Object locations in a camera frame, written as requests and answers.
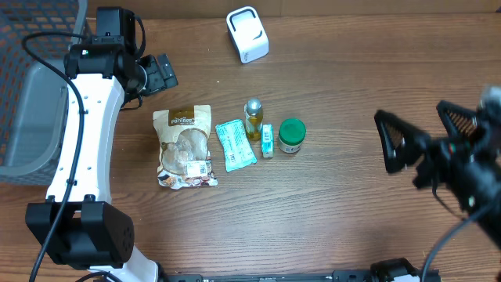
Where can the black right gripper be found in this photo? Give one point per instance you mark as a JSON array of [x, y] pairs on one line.
[[419, 142]]

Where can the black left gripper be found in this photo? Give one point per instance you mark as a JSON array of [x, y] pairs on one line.
[[155, 81]]

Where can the beige Pantree snack pouch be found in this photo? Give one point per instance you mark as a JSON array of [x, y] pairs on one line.
[[184, 158]]

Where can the yellow liquid bottle silver cap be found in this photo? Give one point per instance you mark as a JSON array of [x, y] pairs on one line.
[[253, 118]]

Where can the teal snack packet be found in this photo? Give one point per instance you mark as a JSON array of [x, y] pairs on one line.
[[236, 147]]

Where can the small teal tissue pack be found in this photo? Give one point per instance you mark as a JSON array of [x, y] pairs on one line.
[[267, 141]]

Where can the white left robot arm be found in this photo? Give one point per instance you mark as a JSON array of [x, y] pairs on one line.
[[77, 224]]

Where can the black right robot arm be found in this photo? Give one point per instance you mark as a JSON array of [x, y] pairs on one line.
[[490, 222]]

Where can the white barcode scanner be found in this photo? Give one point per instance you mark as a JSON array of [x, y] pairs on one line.
[[247, 34]]

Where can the dark grey plastic basket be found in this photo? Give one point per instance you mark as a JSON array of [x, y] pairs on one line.
[[34, 98]]

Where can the green lid jar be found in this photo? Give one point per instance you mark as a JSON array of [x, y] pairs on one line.
[[292, 133]]

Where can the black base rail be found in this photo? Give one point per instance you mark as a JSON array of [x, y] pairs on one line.
[[392, 270]]

